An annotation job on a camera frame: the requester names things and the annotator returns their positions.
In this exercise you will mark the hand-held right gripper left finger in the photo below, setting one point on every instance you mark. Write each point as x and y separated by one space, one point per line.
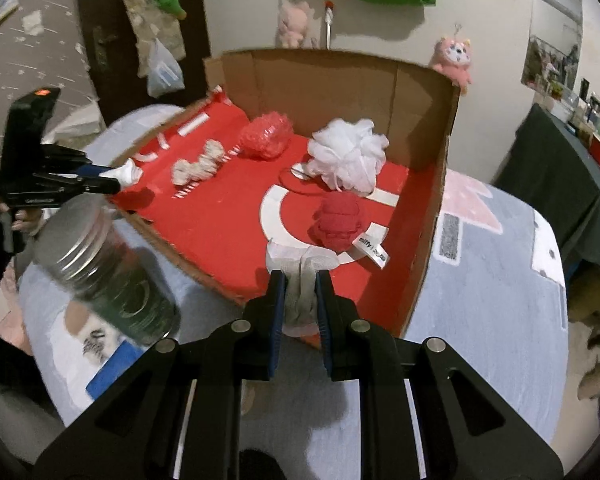
277 320

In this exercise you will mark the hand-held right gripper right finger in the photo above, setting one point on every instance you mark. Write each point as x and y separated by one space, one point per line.
324 320

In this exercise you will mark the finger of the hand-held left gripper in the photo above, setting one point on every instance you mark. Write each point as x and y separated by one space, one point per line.
85 165
90 187

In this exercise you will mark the white mesh cloth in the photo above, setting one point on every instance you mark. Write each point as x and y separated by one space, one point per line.
300 285

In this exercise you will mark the red plush with white label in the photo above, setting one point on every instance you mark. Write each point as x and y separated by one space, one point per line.
335 220

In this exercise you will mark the cardboard box with red lining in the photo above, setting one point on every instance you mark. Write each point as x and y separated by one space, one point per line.
220 220

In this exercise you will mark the white bath pouf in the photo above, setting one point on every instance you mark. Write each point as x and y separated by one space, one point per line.
347 152

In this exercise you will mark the coral pink bath pouf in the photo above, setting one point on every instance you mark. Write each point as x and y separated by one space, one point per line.
265 137

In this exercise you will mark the person's left hand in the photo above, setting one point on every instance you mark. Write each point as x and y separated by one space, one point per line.
27 221

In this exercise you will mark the glass jar with metal lid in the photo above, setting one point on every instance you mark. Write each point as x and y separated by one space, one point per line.
115 285

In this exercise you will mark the clear plastic bag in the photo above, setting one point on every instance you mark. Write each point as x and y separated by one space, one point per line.
164 72

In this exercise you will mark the pink bed sheet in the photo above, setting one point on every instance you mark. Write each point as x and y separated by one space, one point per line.
7 310

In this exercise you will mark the beige hanging organiser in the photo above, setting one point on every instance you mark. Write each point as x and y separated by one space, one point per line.
140 25

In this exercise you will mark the dark wooden door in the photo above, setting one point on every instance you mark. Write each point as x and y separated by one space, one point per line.
92 0

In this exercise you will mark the pink pig plush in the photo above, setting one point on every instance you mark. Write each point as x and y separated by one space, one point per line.
292 22

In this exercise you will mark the table with green cloth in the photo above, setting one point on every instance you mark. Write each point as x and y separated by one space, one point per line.
545 175

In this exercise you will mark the brush with red tip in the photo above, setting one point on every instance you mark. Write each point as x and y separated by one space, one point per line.
328 25

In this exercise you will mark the pink cat plush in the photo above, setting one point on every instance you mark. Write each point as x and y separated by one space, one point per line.
455 57

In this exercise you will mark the row of cosmetic bottles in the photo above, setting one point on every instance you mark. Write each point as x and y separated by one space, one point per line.
595 120

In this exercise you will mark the wall mirror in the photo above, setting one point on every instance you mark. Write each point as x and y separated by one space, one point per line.
550 60

